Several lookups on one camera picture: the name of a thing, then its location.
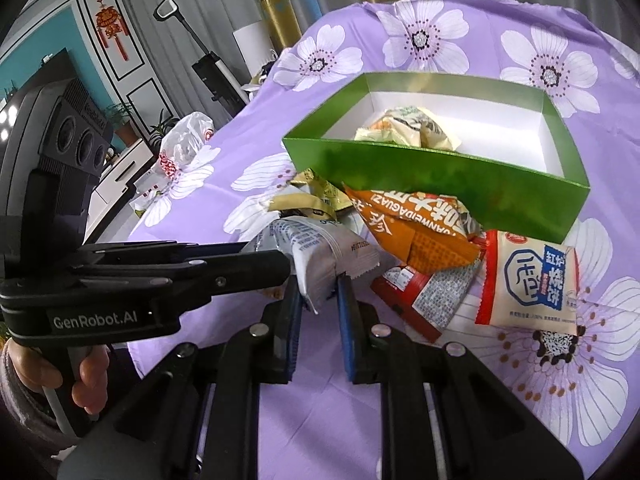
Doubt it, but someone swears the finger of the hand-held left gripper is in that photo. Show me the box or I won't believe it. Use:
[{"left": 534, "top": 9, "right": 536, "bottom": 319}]
[
  {"left": 77, "top": 241, "right": 253, "bottom": 267},
  {"left": 145, "top": 249, "right": 292, "bottom": 312}
]

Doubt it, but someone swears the grey white peanut packet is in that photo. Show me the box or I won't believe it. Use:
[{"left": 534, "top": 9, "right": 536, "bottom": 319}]
[{"left": 247, "top": 216, "right": 382, "bottom": 315}]

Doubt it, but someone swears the purple floral tablecloth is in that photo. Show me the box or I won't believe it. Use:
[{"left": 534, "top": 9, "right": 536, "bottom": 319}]
[{"left": 127, "top": 0, "right": 640, "bottom": 480}]

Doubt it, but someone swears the green cardboard box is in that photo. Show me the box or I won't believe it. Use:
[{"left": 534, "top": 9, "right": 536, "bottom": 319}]
[{"left": 281, "top": 72, "right": 592, "bottom": 244}]

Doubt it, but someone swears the red knot wall ornament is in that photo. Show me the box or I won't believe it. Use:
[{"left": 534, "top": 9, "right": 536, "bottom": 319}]
[{"left": 94, "top": 0, "right": 133, "bottom": 62}]

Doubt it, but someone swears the black television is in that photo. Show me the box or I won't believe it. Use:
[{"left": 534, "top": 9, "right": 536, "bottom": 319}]
[{"left": 0, "top": 47, "right": 76, "bottom": 111}]

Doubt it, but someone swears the cream long cracker packet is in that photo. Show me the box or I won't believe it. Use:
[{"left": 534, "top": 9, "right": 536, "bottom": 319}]
[{"left": 400, "top": 107, "right": 462, "bottom": 152}]

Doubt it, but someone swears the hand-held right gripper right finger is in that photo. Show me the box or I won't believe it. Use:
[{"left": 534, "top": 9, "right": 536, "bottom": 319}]
[{"left": 337, "top": 275, "right": 584, "bottom": 480}]

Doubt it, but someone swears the white plastic bag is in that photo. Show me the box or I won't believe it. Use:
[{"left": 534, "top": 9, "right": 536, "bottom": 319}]
[{"left": 156, "top": 111, "right": 219, "bottom": 182}]

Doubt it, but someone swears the white blue baked cake packet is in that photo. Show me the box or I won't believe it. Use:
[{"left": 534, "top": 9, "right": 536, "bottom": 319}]
[{"left": 474, "top": 229, "right": 582, "bottom": 339}]

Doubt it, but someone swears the red white snack packet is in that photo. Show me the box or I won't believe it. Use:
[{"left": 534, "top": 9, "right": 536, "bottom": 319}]
[{"left": 370, "top": 259, "right": 482, "bottom": 344}]

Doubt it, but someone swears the white cabinet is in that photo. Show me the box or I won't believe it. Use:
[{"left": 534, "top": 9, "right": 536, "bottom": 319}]
[{"left": 84, "top": 136, "right": 162, "bottom": 242}]

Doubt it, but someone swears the orange snack packet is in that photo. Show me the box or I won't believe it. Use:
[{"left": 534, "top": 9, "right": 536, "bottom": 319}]
[{"left": 344, "top": 186, "right": 485, "bottom": 274}]

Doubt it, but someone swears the person's left hand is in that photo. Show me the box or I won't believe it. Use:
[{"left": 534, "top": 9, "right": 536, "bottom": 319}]
[{"left": 7, "top": 342, "right": 109, "bottom": 414}]

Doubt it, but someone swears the potted plant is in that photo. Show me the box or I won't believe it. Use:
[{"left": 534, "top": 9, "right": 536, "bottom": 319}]
[
  {"left": 149, "top": 109, "right": 176, "bottom": 148},
  {"left": 106, "top": 101, "right": 139, "bottom": 147}
]

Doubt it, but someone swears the black upright vacuum cleaner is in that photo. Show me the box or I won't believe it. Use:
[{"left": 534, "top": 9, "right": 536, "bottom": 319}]
[{"left": 151, "top": 0, "right": 252, "bottom": 107}]

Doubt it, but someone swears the small yellow snack packet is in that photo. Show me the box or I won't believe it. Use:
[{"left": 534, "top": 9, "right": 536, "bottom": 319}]
[
  {"left": 287, "top": 169, "right": 354, "bottom": 212},
  {"left": 264, "top": 194, "right": 332, "bottom": 222}
]

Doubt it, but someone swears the cream corn snack packet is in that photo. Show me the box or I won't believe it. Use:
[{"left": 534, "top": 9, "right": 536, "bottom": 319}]
[{"left": 354, "top": 105, "right": 426, "bottom": 144}]

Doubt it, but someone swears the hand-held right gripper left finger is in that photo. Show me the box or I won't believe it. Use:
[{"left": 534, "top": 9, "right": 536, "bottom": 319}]
[{"left": 57, "top": 275, "right": 304, "bottom": 480}]

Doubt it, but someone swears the white panel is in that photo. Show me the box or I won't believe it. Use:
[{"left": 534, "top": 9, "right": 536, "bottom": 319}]
[{"left": 232, "top": 20, "right": 282, "bottom": 87}]

